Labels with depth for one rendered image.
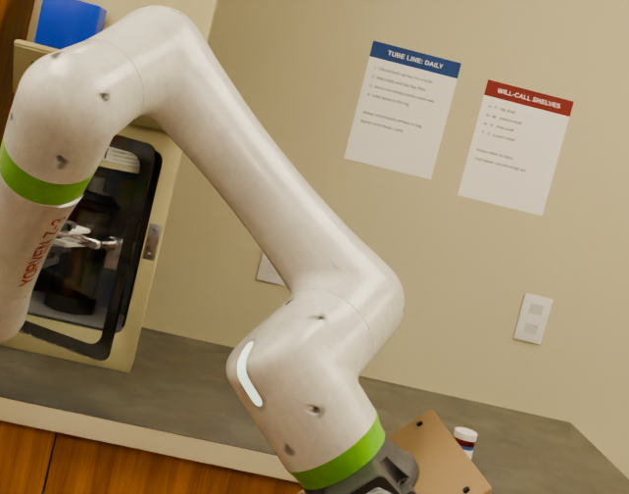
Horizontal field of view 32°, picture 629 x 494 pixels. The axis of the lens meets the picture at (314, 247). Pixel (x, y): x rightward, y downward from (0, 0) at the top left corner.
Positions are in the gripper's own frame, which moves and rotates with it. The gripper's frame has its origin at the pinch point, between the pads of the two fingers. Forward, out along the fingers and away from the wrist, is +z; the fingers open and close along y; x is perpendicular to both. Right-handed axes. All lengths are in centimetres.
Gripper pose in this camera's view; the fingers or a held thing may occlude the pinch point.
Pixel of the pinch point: (71, 236)
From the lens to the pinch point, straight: 196.9
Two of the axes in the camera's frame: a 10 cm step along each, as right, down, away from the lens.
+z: 3.6, -0.3, 9.3
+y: 2.4, -9.6, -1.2
